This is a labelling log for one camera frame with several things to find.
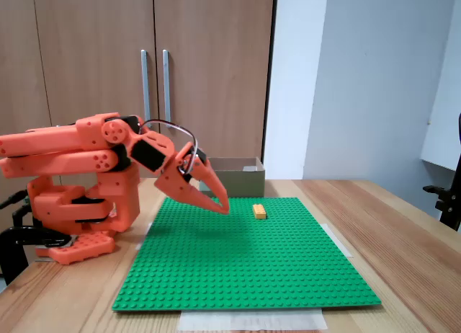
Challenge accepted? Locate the brown cardboard box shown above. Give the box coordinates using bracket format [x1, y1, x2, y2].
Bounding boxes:
[205, 156, 267, 198]

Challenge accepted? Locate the green lego baseplate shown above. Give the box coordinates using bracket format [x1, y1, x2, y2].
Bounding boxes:
[111, 197, 382, 312]

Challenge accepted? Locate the masking tape strip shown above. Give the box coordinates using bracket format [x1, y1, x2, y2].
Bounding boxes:
[179, 308, 328, 332]
[135, 223, 154, 251]
[325, 223, 353, 259]

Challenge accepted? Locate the wooden cabinet door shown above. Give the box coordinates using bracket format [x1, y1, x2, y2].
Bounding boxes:
[153, 0, 278, 179]
[33, 0, 162, 179]
[0, 0, 61, 228]

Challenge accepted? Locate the black table clamp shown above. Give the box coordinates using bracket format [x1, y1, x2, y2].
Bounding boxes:
[0, 225, 73, 286]

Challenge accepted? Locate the black stand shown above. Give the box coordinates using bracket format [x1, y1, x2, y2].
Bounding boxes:
[422, 112, 461, 233]

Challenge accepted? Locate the gripper servo cable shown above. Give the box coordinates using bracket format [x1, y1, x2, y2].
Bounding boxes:
[138, 119, 200, 175]

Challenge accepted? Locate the metal cabinet handle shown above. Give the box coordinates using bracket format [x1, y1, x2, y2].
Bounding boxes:
[140, 49, 153, 122]
[161, 49, 173, 124]

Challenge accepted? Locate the black cable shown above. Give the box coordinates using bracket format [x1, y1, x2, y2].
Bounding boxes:
[12, 204, 35, 228]
[0, 190, 30, 210]

